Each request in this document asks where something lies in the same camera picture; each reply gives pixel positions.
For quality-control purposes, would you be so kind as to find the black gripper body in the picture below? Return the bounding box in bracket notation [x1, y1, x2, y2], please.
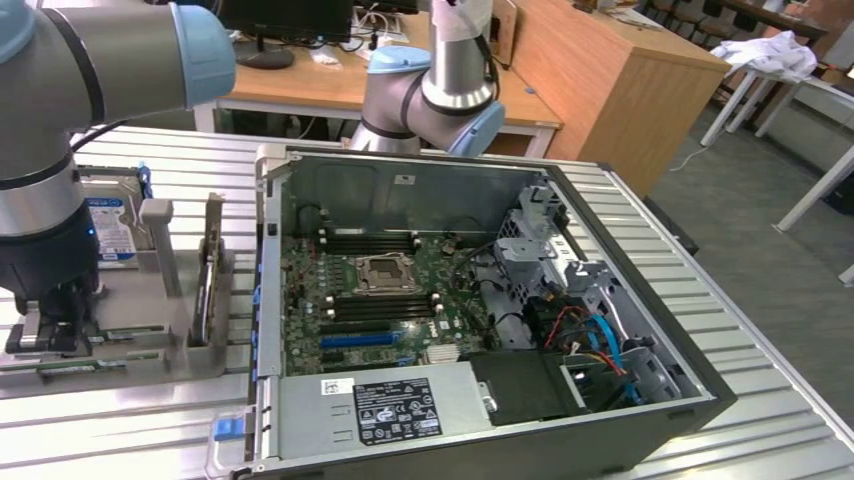
[0, 199, 106, 315]

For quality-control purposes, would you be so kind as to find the green RAM stick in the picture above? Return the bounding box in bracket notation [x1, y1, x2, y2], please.
[37, 349, 166, 375]
[87, 324, 167, 346]

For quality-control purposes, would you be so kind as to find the hard disk with blue label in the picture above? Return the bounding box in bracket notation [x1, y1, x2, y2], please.
[78, 162, 155, 274]

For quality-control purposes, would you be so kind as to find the grey parts rack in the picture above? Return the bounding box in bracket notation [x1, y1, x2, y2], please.
[0, 198, 237, 387]

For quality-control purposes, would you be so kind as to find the green motherboard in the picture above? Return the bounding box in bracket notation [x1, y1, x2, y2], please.
[279, 228, 504, 376]

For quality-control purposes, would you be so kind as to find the grey power supply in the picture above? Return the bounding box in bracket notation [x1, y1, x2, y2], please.
[275, 360, 500, 462]

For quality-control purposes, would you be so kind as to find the long black expansion slot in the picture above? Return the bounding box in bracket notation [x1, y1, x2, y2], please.
[320, 319, 396, 338]

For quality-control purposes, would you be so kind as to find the blue expansion slot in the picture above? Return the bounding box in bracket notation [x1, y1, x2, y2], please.
[320, 330, 402, 350]

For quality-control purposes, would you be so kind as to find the CPU socket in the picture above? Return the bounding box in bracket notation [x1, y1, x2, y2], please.
[352, 255, 418, 298]

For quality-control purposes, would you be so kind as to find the wooden desk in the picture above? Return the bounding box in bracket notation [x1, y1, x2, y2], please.
[193, 12, 566, 157]

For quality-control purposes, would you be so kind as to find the black computer monitor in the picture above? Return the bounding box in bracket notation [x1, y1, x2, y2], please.
[217, 0, 356, 71]

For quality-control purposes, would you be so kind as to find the black plastic shroud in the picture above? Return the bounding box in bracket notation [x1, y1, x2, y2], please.
[466, 349, 590, 427]

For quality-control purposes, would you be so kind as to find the metal disk bay cage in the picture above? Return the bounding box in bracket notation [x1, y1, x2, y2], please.
[493, 183, 584, 321]

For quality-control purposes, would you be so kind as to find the open black PC case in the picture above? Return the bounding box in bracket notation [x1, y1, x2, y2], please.
[243, 143, 740, 480]

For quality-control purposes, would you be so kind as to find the wooden cabinet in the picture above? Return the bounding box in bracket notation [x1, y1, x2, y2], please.
[497, 0, 734, 201]

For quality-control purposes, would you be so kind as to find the dark chair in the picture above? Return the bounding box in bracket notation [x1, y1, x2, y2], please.
[640, 0, 831, 52]

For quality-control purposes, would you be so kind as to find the white cloth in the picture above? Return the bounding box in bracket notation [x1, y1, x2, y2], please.
[709, 30, 820, 84]

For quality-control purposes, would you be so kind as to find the white table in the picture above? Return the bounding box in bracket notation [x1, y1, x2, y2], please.
[698, 63, 854, 234]

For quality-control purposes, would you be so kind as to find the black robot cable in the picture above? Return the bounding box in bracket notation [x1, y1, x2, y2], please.
[69, 118, 133, 152]

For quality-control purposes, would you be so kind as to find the black wire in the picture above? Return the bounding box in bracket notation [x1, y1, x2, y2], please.
[452, 243, 510, 302]

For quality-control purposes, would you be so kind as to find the red wire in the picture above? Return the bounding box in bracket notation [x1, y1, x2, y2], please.
[544, 304, 630, 377]

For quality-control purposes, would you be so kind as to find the metal drive bracket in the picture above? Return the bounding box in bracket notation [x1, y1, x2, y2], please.
[564, 258, 690, 402]

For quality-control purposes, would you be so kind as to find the blue wire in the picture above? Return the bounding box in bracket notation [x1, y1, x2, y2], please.
[585, 303, 644, 407]

